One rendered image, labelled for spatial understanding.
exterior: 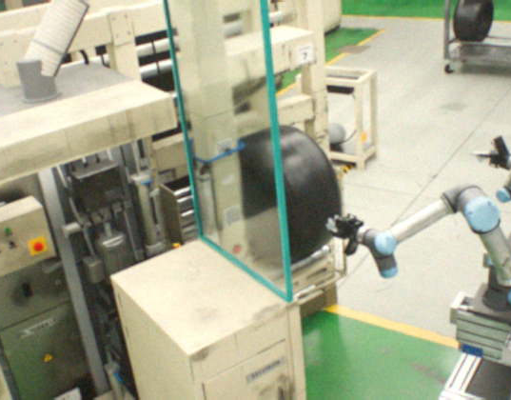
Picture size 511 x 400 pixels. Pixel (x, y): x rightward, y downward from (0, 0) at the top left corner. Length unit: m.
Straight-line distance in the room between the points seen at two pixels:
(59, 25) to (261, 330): 1.27
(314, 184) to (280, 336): 0.79
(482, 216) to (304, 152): 0.74
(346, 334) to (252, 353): 1.94
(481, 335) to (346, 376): 0.89
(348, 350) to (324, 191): 1.39
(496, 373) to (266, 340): 1.63
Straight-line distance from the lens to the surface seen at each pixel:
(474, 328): 3.12
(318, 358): 3.85
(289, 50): 3.02
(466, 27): 8.18
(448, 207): 2.68
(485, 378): 3.46
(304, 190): 2.67
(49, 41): 2.53
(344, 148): 6.04
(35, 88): 2.54
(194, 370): 2.01
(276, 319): 2.10
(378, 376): 3.73
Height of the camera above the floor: 2.50
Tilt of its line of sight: 27 degrees down
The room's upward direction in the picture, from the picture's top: 6 degrees counter-clockwise
